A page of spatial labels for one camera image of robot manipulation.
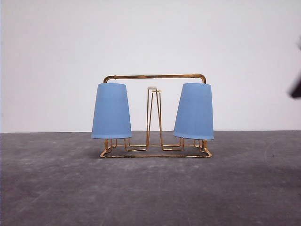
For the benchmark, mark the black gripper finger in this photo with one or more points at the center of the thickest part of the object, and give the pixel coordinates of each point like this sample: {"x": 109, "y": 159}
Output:
{"x": 295, "y": 90}

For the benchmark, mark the blue ribbed cup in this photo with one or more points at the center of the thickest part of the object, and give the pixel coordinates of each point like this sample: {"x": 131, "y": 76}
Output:
{"x": 194, "y": 118}
{"x": 111, "y": 114}

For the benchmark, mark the gold wire cup rack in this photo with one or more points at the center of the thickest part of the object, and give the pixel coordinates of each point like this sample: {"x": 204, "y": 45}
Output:
{"x": 150, "y": 91}

